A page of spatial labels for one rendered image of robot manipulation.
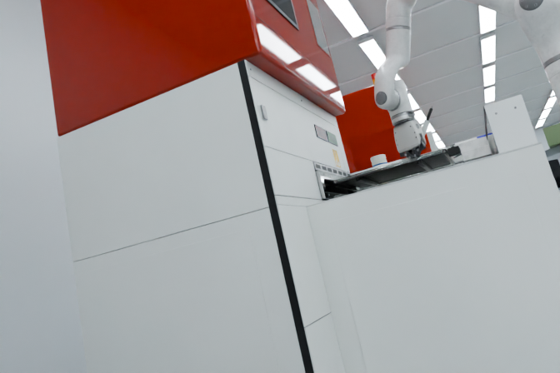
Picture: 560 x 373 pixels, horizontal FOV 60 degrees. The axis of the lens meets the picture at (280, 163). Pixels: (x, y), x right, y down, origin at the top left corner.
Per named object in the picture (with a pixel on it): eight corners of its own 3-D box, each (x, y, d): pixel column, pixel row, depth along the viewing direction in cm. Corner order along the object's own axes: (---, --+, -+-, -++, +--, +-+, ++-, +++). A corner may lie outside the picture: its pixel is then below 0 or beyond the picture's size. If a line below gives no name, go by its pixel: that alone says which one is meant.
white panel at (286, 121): (268, 206, 121) (237, 62, 130) (353, 211, 195) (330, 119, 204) (279, 203, 120) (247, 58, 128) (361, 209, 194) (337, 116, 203)
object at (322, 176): (321, 199, 154) (314, 171, 156) (356, 203, 194) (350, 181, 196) (326, 197, 154) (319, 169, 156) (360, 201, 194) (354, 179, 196)
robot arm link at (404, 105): (404, 110, 172) (417, 111, 178) (394, 76, 174) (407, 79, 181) (385, 118, 177) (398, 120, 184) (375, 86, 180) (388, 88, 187)
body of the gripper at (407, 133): (421, 116, 176) (429, 145, 174) (398, 126, 184) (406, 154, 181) (409, 115, 171) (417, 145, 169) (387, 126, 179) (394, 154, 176)
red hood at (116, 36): (56, 137, 154) (34, -27, 166) (197, 163, 228) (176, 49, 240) (262, 52, 127) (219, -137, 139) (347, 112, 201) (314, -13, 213)
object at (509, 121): (500, 156, 125) (483, 105, 128) (497, 173, 175) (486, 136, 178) (539, 145, 121) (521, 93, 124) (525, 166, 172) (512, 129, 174)
